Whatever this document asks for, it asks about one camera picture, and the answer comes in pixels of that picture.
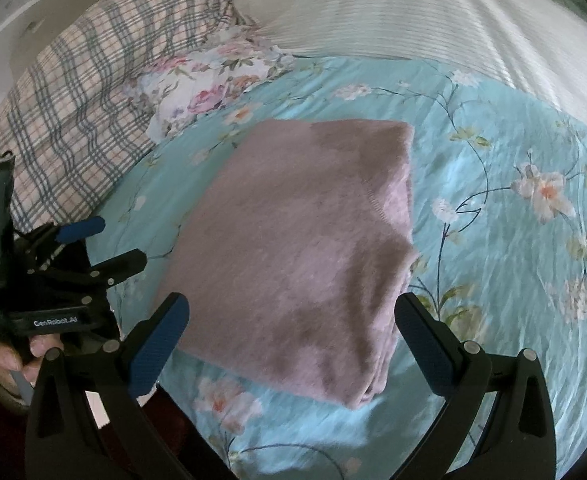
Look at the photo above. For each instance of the plaid checked pillow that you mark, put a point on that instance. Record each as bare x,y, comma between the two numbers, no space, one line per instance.
83,100

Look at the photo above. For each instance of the blue floral bed sheet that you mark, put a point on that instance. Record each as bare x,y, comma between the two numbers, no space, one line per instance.
503,270

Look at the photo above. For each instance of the person's left hand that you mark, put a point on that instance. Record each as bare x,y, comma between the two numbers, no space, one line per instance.
1,357

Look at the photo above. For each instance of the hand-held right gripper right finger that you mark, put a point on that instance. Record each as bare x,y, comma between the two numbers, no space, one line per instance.
426,345

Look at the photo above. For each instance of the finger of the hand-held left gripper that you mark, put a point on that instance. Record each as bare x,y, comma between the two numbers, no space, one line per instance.
81,230
123,265

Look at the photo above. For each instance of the white floral cloth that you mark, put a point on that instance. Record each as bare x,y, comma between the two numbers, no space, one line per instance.
198,90

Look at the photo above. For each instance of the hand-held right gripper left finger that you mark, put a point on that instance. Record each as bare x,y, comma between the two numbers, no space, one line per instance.
156,345

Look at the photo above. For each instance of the pink fuzzy sweater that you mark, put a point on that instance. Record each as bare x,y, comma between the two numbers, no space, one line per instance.
298,240

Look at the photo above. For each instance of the white ribbed blanket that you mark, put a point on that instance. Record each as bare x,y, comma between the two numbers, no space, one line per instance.
398,10

